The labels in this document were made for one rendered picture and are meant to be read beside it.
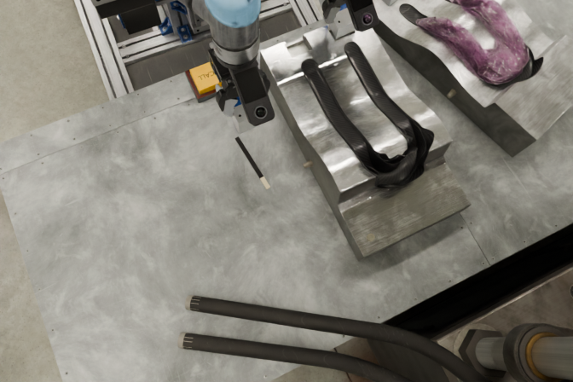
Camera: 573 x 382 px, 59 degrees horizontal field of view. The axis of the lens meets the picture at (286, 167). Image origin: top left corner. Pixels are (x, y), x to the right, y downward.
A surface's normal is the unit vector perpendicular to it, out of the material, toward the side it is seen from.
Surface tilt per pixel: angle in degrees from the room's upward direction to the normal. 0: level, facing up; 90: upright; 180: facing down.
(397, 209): 0
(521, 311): 0
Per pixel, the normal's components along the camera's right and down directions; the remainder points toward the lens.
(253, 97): 0.23, 0.20
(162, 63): 0.05, -0.32
